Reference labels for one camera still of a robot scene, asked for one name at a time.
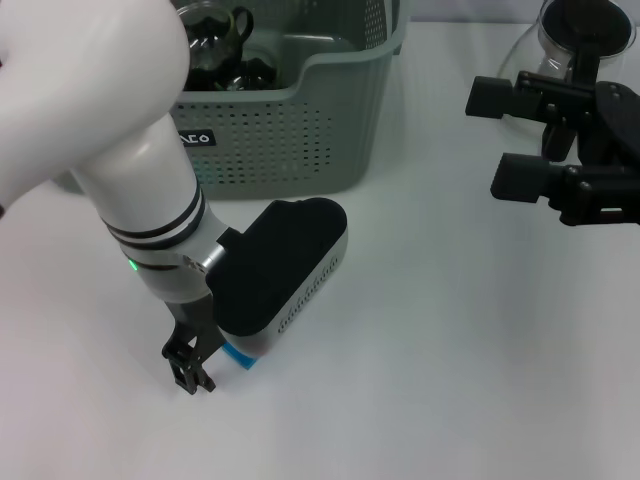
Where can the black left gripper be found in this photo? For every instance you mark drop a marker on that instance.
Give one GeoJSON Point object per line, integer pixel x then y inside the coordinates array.
{"type": "Point", "coordinates": [192, 320]}

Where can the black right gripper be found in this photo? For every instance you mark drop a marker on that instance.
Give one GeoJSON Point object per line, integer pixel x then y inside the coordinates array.
{"type": "Point", "coordinates": [615, 130]}

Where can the blue square building brick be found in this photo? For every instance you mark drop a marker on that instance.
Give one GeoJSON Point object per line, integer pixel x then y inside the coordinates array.
{"type": "Point", "coordinates": [242, 361]}

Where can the glass teacup with black base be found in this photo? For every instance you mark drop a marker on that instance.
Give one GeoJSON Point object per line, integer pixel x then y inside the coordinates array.
{"type": "Point", "coordinates": [220, 40]}
{"type": "Point", "coordinates": [255, 75]}

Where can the grey perforated storage bin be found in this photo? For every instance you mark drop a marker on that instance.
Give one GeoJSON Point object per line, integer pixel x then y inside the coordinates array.
{"type": "Point", "coordinates": [300, 140]}

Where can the left wrist camera housing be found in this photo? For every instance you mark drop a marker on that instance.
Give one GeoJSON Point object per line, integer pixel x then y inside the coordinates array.
{"type": "Point", "coordinates": [280, 270]}

